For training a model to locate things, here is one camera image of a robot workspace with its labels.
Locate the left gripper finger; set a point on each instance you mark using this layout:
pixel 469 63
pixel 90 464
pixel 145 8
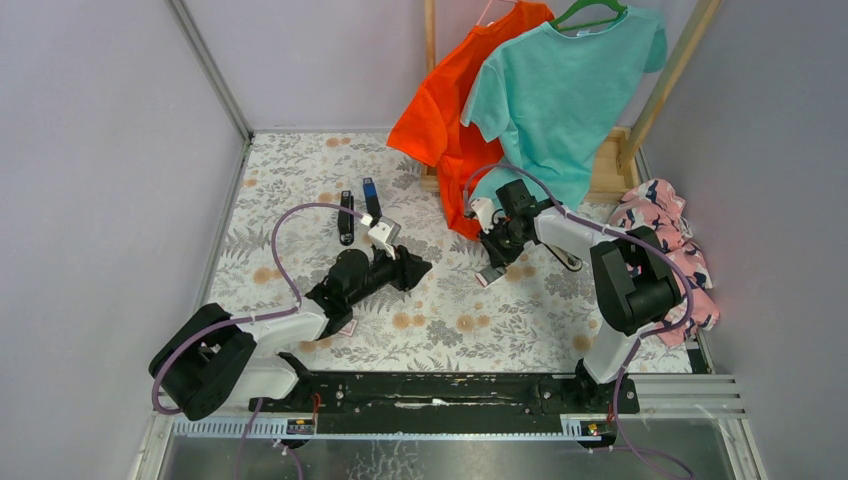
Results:
pixel 413 273
pixel 410 260

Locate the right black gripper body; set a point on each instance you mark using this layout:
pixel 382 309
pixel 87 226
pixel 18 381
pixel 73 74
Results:
pixel 503 242

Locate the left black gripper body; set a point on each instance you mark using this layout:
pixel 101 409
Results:
pixel 385 270

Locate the blue stapler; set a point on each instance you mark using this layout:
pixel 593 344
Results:
pixel 372 201

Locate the small black stapler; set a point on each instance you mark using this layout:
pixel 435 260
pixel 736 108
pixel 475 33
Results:
pixel 345 220

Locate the red staple box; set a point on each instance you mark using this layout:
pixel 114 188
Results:
pixel 349 329

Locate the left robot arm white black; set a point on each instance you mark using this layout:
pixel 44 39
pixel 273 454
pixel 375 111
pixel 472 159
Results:
pixel 215 358

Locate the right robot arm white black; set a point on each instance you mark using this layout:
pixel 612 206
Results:
pixel 636 284

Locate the floral table mat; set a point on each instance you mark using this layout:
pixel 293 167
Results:
pixel 282 238

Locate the orange t-shirt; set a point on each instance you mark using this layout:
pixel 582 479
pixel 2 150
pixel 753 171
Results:
pixel 429 129

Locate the wooden clothes rack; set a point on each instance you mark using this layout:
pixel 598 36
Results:
pixel 614 172

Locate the pink patterned cloth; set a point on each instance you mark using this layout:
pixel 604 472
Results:
pixel 656 204

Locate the teal t-shirt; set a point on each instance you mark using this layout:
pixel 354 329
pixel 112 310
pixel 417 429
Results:
pixel 550 99

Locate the pink clothes hanger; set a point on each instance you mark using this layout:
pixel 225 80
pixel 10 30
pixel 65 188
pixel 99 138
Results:
pixel 494 10

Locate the green clothes hanger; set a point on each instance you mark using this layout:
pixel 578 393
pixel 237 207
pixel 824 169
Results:
pixel 588 14

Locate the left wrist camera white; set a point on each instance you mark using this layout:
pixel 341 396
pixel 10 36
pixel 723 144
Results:
pixel 382 233

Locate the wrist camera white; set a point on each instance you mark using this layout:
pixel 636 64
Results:
pixel 382 233
pixel 483 210

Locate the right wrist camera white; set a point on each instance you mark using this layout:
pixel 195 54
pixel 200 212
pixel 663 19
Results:
pixel 483 210

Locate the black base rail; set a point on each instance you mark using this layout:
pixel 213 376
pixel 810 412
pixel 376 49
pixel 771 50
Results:
pixel 448 403

